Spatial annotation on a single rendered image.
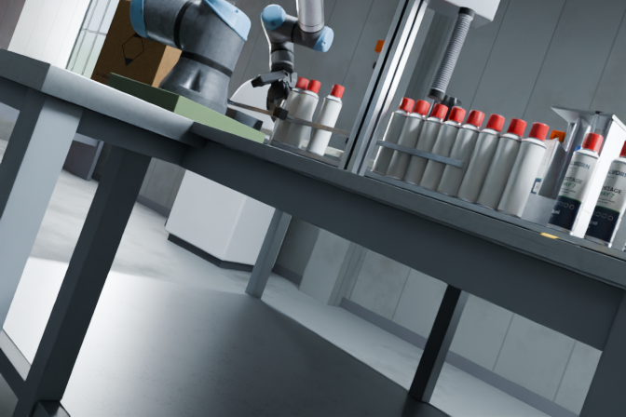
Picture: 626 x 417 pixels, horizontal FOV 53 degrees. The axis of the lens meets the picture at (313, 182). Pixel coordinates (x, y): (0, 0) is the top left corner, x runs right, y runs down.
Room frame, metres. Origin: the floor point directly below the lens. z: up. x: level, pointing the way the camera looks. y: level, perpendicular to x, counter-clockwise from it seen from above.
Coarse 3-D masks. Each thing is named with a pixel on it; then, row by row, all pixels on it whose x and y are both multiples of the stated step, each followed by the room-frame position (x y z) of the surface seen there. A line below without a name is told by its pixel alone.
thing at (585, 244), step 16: (272, 144) 1.81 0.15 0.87; (320, 160) 1.66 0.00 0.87; (368, 176) 1.54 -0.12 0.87; (384, 176) 1.50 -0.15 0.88; (416, 192) 1.43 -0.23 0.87; (432, 192) 1.40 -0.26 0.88; (464, 208) 1.34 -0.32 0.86; (480, 208) 1.31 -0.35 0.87; (512, 224) 1.26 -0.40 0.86; (528, 224) 1.23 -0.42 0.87; (576, 240) 1.16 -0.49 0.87; (624, 256) 1.10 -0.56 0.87
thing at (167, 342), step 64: (128, 192) 1.25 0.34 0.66; (256, 192) 0.95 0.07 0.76; (320, 192) 0.86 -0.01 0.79; (448, 256) 0.70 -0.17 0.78; (512, 256) 0.65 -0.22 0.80; (64, 320) 1.22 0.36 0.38; (128, 320) 1.90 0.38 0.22; (192, 320) 2.15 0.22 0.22; (256, 320) 2.48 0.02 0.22; (448, 320) 2.20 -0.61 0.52; (576, 320) 0.59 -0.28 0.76; (64, 384) 1.26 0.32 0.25; (128, 384) 1.45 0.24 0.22; (192, 384) 1.59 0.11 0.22; (256, 384) 1.76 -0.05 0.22; (320, 384) 1.97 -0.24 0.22; (384, 384) 2.23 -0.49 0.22
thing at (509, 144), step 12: (516, 120) 1.35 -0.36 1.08; (516, 132) 1.35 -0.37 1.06; (504, 144) 1.34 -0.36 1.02; (516, 144) 1.34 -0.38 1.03; (504, 156) 1.34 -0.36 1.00; (492, 168) 1.35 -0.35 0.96; (504, 168) 1.34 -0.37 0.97; (492, 180) 1.34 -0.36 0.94; (504, 180) 1.34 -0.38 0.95; (480, 192) 1.37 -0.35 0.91; (492, 192) 1.34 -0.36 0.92; (480, 204) 1.35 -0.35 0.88; (492, 204) 1.34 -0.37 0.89
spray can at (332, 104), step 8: (336, 88) 1.75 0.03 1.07; (344, 88) 1.76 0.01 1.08; (328, 96) 1.76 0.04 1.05; (336, 96) 1.75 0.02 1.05; (328, 104) 1.74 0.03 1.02; (336, 104) 1.74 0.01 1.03; (320, 112) 1.75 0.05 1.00; (328, 112) 1.74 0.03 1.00; (336, 112) 1.75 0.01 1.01; (320, 120) 1.74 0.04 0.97; (328, 120) 1.74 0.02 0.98; (312, 136) 1.75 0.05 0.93; (320, 136) 1.74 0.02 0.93; (328, 136) 1.75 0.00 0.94; (312, 144) 1.74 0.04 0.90; (320, 144) 1.74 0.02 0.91; (312, 152) 1.74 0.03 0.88; (320, 152) 1.74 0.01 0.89
